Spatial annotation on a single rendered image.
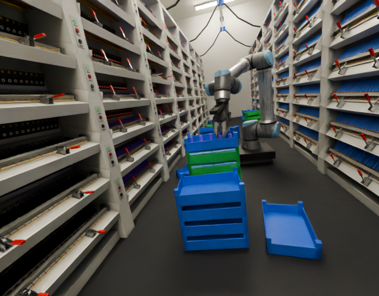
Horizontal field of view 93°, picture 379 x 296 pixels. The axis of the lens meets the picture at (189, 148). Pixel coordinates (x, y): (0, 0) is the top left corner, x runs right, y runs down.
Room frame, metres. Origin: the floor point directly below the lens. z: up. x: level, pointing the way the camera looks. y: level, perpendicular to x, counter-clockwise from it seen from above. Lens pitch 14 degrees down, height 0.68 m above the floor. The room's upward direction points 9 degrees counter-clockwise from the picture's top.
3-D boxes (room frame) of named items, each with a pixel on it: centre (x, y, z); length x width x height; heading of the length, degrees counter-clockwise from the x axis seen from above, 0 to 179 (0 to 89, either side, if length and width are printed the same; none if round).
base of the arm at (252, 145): (1.77, -0.63, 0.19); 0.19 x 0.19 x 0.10
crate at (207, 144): (1.08, -0.14, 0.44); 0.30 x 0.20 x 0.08; 83
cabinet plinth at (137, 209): (1.96, 0.27, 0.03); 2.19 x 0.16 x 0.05; 166
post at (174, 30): (2.98, 0.00, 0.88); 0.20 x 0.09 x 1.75; 76
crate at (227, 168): (1.08, -0.14, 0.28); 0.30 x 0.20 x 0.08; 83
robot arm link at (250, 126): (1.76, -0.64, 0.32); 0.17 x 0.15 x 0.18; 47
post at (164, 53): (2.30, 0.17, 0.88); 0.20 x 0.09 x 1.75; 76
